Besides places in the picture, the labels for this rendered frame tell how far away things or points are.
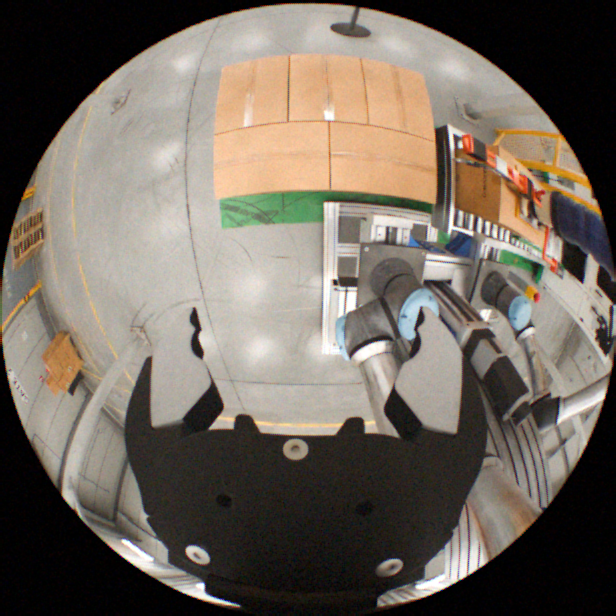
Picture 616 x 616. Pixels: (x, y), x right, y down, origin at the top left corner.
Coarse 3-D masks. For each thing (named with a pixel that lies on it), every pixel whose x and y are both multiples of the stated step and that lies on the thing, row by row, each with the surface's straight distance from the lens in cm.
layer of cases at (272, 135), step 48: (240, 96) 133; (288, 96) 127; (336, 96) 125; (384, 96) 133; (240, 144) 119; (288, 144) 113; (336, 144) 113; (384, 144) 119; (432, 144) 133; (240, 192) 115; (384, 192) 114; (432, 192) 127
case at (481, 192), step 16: (512, 160) 122; (464, 176) 129; (480, 176) 119; (496, 176) 111; (464, 192) 127; (480, 192) 117; (496, 192) 109; (512, 192) 116; (464, 208) 126; (480, 208) 116; (496, 208) 108; (512, 208) 115; (496, 224) 152; (512, 224) 115; (544, 224) 154; (528, 240) 156
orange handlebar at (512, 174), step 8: (464, 144) 75; (488, 152) 83; (488, 160) 82; (512, 168) 95; (512, 176) 98; (520, 176) 100; (520, 184) 99; (536, 200) 112; (544, 240) 127; (544, 248) 126; (544, 256) 126; (552, 264) 142
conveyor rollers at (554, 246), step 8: (472, 216) 146; (456, 224) 141; (472, 224) 147; (480, 224) 152; (488, 224) 158; (480, 232) 154; (488, 232) 159; (504, 232) 179; (552, 232) 273; (504, 240) 179; (512, 240) 186; (552, 240) 273; (560, 240) 307; (528, 248) 216; (552, 248) 281; (560, 248) 307; (560, 256) 314
